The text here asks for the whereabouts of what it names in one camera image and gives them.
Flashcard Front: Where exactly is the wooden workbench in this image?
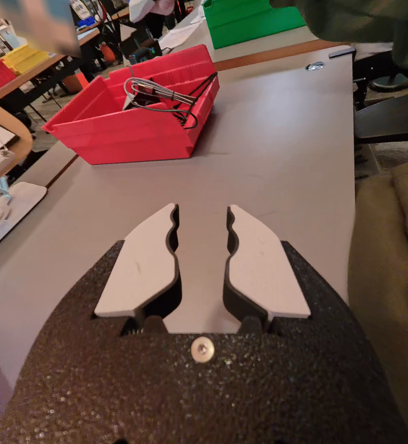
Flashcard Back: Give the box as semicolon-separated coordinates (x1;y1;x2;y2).
0;26;102;103

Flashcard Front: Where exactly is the red plastic bin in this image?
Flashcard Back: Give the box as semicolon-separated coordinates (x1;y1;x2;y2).
42;44;220;166

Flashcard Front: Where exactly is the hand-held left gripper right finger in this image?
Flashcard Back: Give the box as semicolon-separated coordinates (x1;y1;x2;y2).
223;204;312;322

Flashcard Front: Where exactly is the green plastic bin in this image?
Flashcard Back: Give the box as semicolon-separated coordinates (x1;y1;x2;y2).
202;0;307;50

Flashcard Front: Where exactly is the thin black hub cable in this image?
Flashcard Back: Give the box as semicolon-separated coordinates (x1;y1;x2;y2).
140;102;198;130

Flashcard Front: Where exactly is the yellow plastic bin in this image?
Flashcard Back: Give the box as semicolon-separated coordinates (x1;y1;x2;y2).
4;44;50;75

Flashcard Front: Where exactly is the white cloth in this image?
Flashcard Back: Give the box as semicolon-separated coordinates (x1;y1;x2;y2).
159;22;205;51

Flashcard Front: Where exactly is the grey braided usb-c cable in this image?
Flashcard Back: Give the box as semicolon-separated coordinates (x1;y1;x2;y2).
123;77;198;105

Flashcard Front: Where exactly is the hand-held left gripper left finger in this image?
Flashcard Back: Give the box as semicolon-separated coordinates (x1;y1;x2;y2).
94;203;183;319

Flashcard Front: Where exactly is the black device with lights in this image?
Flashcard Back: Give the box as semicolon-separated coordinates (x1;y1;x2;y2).
127;38;163;66

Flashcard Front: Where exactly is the person's right forearm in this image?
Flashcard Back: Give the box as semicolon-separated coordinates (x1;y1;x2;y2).
269;0;408;71

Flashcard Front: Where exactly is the person's lap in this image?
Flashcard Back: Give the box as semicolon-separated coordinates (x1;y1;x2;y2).
348;158;408;444

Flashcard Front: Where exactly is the black office chair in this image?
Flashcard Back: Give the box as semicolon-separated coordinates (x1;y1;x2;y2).
354;91;408;153

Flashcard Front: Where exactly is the grey stand base plate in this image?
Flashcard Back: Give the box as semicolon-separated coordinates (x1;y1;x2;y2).
0;181;48;258

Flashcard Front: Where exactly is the orange stool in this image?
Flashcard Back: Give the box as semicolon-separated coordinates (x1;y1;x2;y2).
63;73;88;94

